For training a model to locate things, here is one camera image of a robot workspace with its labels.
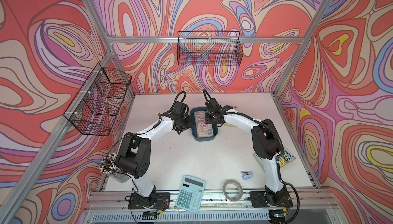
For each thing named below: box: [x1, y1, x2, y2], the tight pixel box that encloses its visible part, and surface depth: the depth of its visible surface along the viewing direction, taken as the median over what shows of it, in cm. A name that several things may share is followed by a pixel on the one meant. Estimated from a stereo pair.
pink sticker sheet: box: [193, 110, 214, 138], surface depth 98 cm
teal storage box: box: [189, 106, 218, 142], surface depth 95 cm
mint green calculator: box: [175, 174, 206, 214], surface depth 75 cm
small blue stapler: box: [239, 170, 254, 181], surface depth 82 cm
